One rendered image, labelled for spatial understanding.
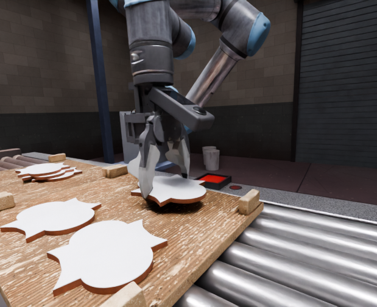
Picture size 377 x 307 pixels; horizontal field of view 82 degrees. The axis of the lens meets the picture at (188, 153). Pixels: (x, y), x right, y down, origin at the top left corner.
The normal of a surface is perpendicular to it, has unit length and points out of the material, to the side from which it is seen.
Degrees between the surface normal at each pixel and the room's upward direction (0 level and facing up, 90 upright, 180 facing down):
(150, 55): 89
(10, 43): 90
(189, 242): 0
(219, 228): 0
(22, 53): 90
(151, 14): 89
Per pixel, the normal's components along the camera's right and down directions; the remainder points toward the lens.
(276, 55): -0.56, 0.18
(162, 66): 0.54, 0.11
